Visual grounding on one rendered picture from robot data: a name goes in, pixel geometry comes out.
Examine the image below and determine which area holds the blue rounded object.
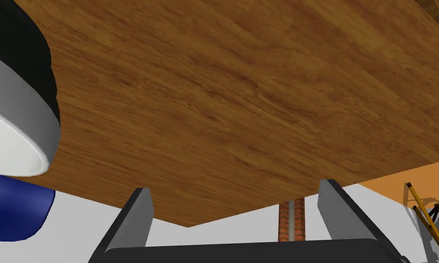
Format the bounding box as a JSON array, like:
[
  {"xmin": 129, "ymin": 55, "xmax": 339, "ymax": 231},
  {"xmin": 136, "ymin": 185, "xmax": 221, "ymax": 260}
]
[{"xmin": 0, "ymin": 172, "xmax": 56, "ymax": 242}]

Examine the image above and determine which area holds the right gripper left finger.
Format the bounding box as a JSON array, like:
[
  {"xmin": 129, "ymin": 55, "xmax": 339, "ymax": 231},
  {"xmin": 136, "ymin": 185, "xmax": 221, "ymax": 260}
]
[{"xmin": 100, "ymin": 187, "xmax": 155, "ymax": 253}]

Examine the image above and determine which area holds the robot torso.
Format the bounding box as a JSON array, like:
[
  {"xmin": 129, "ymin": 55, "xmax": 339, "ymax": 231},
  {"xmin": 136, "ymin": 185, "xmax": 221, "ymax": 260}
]
[{"xmin": 0, "ymin": 0, "xmax": 62, "ymax": 178}]

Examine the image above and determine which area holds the yellow tripod stand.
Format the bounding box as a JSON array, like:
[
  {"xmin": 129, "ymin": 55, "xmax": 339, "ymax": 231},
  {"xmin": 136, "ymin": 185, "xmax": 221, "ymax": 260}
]
[{"xmin": 405, "ymin": 182, "xmax": 439, "ymax": 263}]

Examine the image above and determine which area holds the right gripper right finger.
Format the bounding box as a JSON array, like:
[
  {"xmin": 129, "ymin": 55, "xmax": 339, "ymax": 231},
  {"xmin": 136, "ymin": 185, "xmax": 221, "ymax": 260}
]
[{"xmin": 317, "ymin": 179, "xmax": 381, "ymax": 242}]

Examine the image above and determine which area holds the brown wooden table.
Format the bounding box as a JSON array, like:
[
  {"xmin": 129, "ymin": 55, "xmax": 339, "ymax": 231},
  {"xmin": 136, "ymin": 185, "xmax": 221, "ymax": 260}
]
[{"xmin": 8, "ymin": 0, "xmax": 439, "ymax": 242}]

